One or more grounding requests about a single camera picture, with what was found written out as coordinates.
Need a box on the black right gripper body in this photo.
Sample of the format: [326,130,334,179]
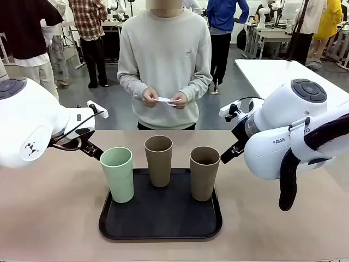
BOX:
[231,116,250,150]

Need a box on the person in cream top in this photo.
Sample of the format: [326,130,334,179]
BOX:
[288,0,328,66]

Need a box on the light green cup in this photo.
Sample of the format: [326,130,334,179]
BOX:
[100,147,135,204]

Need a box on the person in beige sweatshirt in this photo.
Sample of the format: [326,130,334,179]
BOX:
[116,0,213,130]

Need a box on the white paper slip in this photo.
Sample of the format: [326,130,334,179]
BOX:
[152,97,182,104]

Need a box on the person in yellow coat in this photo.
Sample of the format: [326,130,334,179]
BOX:
[310,0,343,59]

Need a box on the grey metal desk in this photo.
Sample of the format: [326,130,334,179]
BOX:
[244,23,294,59]

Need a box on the brown cup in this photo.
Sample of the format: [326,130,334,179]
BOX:
[189,146,221,202]
[144,135,174,188]

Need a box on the white cylindrical appliance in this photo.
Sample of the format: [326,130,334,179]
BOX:
[0,58,8,81]

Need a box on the black tripod stand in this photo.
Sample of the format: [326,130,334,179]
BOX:
[285,0,310,62]

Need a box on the person in blue shirt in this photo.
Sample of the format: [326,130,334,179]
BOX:
[206,0,250,95]

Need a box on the person in patterned skirt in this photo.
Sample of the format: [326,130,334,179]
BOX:
[40,0,70,87]

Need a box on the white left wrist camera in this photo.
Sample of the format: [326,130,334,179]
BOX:
[86,100,109,118]

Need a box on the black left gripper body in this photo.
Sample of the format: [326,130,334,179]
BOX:
[50,133,95,153]

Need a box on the black bag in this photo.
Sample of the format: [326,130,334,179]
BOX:
[236,27,248,51]

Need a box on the person in black shirt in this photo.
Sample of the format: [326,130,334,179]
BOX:
[0,0,65,102]

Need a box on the person's right hand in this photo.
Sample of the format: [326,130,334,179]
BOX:
[141,87,159,108]

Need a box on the person's left forearm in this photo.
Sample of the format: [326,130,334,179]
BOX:
[179,73,213,105]

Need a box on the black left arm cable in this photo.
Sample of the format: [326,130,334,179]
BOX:
[47,110,106,150]

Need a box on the white table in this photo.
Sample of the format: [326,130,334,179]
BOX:
[234,58,349,102]

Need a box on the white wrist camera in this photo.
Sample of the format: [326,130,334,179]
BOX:
[219,100,243,123]
[86,100,109,118]

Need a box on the person's right forearm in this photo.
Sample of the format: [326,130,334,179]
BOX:
[117,71,150,100]

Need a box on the person in plaid shirt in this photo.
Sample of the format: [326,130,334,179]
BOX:
[68,0,110,88]

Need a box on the person's left hand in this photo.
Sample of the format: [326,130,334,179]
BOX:
[171,92,188,110]

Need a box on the black plastic tray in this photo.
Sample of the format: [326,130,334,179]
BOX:
[98,168,223,241]

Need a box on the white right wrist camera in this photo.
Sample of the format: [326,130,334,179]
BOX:
[219,100,243,123]

